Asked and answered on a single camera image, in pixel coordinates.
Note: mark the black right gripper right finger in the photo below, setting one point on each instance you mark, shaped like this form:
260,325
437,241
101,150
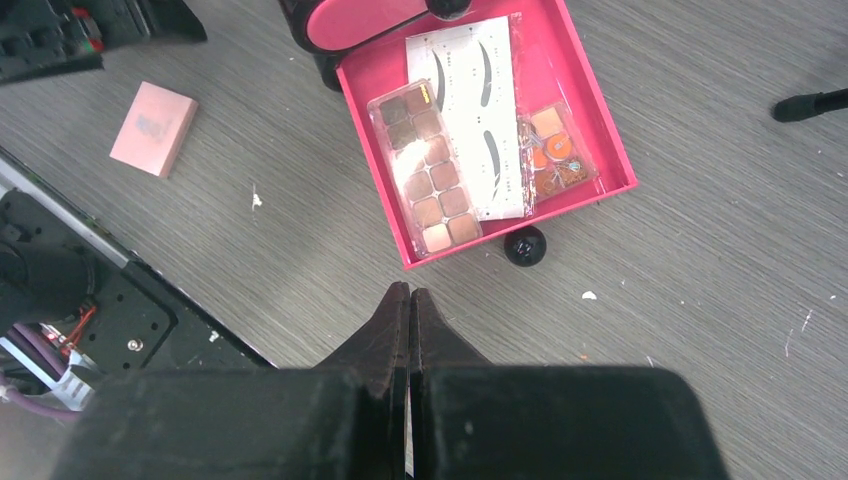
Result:
473,419

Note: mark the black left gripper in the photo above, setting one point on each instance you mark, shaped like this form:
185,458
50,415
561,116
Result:
43,38

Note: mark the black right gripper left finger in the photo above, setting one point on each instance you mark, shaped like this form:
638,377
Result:
341,419

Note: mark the long eyeshadow palette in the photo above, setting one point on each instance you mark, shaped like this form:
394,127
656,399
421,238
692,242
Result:
438,213

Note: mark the small eyeshadow palette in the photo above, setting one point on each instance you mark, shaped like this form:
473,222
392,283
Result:
555,151

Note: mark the black drawer organizer cabinet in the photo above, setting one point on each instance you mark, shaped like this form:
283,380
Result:
331,29

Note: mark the false eyelash card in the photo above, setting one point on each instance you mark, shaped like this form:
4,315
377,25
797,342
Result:
470,68

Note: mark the pink sponge block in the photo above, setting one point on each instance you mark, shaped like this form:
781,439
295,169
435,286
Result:
154,129

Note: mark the black tripod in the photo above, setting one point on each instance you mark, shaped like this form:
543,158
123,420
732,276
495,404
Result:
801,107

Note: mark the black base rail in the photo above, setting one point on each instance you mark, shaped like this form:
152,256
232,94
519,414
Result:
76,307

